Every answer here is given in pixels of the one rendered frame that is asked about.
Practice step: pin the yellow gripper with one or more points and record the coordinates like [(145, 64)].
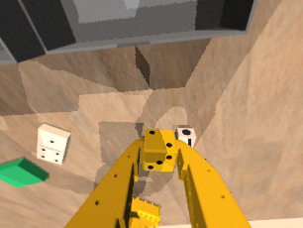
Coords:
[(210, 203)]

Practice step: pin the white domino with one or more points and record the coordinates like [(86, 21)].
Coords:
[(52, 144)]

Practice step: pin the grey bin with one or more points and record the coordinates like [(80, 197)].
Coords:
[(33, 28)]

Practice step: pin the green rectangular block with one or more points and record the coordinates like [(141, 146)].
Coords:
[(21, 173)]

